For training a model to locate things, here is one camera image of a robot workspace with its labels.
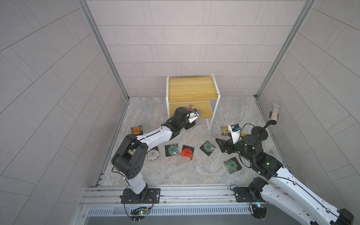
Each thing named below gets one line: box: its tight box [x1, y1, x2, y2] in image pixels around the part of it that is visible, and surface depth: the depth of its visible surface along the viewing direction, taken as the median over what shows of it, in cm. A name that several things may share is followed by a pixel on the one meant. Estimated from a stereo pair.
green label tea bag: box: [199, 139, 217, 157], surface depth 90 cm
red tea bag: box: [180, 144, 195, 160], surface depth 88 cm
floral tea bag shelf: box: [185, 104, 196, 112], surface depth 91 cm
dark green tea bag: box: [223, 156, 242, 175], surface depth 83 cm
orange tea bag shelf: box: [130, 124, 143, 136], surface depth 98 cm
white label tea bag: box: [146, 145, 160, 162], surface depth 86 cm
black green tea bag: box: [164, 142, 180, 157], surface depth 88 cm
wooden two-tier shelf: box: [165, 73, 221, 131], surface depth 80 cm
